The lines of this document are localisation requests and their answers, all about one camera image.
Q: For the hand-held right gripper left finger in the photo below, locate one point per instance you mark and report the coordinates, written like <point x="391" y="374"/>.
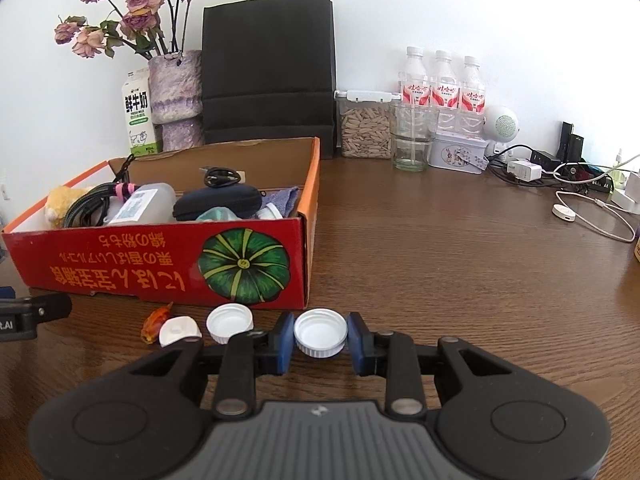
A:
<point x="284" y="342"/>

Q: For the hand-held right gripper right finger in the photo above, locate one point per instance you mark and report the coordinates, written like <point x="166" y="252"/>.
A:
<point x="356" y="345"/>

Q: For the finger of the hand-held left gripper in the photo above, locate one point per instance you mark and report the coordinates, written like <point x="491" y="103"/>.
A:
<point x="6" y="293"/>
<point x="50" y="306"/>

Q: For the small white bottle cap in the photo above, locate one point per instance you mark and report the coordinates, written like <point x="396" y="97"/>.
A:
<point x="320" y="332"/>
<point x="230" y="322"/>

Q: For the yellow white plush toy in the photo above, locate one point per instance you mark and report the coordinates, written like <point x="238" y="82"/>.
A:
<point x="60" y="202"/>

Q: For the red cardboard box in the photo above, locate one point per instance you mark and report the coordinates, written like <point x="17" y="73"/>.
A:
<point x="150" y="265"/>

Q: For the white plastic bottle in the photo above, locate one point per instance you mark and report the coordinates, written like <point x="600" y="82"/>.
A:
<point x="145" y="205"/>

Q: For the purple fabric pouch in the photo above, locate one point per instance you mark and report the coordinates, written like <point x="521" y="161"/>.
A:
<point x="287" y="200"/>

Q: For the clear bag with green contents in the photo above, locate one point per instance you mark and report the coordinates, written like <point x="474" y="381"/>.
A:
<point x="220" y="215"/>

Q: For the dark zip case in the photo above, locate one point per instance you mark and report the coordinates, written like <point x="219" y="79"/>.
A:
<point x="215" y="200"/>

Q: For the clear seed container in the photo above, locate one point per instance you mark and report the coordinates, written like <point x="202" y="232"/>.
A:
<point x="365" y="132"/>

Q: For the white flip lid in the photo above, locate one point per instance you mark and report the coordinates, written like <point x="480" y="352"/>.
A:
<point x="180" y="330"/>

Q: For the orange plastic wrapper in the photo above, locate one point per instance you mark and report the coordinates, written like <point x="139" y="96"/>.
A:
<point x="155" y="325"/>

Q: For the clear drinking glass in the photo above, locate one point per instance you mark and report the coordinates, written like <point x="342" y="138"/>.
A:
<point x="412" y="160"/>

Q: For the white green milk carton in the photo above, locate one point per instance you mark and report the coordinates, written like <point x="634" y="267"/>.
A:
<point x="137" y="110"/>

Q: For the white tin box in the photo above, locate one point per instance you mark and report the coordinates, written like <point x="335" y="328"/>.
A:
<point x="457" y="155"/>

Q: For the white charger plug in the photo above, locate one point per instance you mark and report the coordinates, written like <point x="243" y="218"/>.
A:
<point x="524" y="170"/>

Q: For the purple textured vase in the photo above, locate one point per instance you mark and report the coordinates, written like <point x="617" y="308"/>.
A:
<point x="175" y="85"/>

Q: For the black power adapter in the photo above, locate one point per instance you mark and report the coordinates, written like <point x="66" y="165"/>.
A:
<point x="545" y="159"/>

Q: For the white round speaker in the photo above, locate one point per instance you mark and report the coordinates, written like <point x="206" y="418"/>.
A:
<point x="502" y="122"/>

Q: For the black paper bag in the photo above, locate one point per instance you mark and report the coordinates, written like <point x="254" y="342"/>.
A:
<point x="270" y="60"/>

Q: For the thin black stick device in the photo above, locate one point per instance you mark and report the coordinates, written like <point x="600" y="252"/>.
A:
<point x="566" y="137"/>

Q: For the black rectangular device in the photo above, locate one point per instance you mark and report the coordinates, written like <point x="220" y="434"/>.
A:
<point x="576" y="147"/>

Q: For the white charger block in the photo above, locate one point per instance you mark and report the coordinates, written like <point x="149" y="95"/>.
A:
<point x="634" y="180"/>
<point x="625" y="199"/>

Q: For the small clear green bottle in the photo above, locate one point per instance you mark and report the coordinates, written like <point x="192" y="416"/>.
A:
<point x="619" y="167"/>

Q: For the dried pink roses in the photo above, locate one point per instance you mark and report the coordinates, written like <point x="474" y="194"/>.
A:
<point x="142" y="0"/>

